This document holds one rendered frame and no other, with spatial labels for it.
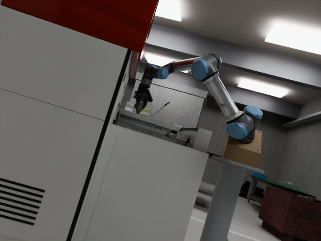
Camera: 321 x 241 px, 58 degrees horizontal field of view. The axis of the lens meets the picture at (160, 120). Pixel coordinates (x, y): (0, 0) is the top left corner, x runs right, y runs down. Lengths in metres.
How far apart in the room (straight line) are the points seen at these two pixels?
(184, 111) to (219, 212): 4.81
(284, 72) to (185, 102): 2.20
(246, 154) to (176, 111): 4.78
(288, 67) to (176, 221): 4.57
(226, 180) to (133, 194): 0.60
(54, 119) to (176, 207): 0.87
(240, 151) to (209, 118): 7.72
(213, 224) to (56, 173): 1.02
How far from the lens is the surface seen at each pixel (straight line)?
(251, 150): 1.94
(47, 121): 1.56
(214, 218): 1.96
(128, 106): 2.57
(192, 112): 6.58
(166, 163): 1.75
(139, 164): 1.73
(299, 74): 5.96
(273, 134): 9.85
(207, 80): 1.72
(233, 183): 1.93
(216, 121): 9.61
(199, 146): 1.85
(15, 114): 1.61
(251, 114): 1.83
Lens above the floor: 0.80
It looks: 4 degrees up
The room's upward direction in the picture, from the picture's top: 17 degrees clockwise
